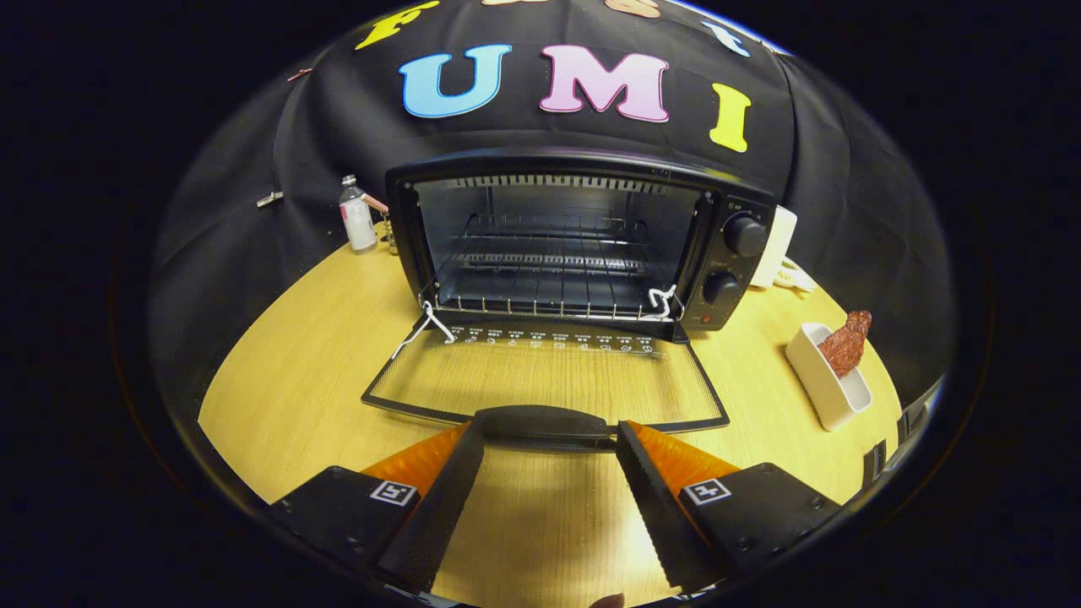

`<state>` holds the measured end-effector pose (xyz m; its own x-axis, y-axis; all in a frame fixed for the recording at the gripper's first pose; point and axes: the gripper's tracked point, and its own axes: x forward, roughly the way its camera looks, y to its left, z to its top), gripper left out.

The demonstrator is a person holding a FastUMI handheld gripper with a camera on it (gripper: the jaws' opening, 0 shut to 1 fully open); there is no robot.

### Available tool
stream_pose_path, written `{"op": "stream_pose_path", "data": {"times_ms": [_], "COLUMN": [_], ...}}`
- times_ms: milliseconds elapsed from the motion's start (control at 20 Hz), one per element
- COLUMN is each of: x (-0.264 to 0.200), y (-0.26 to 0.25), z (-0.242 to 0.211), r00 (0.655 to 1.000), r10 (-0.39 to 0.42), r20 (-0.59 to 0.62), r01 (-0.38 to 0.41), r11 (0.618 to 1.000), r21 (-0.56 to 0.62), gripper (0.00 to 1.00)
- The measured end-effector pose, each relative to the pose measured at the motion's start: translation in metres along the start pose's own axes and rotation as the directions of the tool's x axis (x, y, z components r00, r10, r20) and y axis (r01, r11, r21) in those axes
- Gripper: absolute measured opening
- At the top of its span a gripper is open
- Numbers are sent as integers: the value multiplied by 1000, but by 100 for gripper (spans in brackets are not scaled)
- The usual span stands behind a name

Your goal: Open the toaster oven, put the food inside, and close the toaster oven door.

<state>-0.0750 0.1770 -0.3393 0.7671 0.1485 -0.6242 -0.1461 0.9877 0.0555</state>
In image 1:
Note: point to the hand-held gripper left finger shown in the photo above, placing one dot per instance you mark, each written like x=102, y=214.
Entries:
x=443, y=507

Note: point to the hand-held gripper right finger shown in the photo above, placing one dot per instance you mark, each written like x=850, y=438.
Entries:
x=654, y=507

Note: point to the reddish dried meat piece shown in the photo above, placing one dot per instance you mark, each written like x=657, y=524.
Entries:
x=844, y=346

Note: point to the black toaster oven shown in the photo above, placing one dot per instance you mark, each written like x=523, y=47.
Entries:
x=733, y=263

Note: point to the white toaster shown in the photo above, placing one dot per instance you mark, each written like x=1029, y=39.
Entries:
x=781, y=236

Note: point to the white rectangular dish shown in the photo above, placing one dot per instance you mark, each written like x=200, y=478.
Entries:
x=823, y=393

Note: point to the small white green dish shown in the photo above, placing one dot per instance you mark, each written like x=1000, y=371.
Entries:
x=795, y=277

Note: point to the clear plastic bottle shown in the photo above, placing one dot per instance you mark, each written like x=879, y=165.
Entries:
x=358, y=224

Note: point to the pink straw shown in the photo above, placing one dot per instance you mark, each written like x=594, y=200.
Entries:
x=375, y=203

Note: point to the black backdrop cloth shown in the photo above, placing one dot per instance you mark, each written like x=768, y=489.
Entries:
x=253, y=211

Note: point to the silver clip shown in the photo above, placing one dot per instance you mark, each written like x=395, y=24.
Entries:
x=270, y=199

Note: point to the copper clip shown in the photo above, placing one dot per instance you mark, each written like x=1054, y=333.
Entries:
x=300, y=73

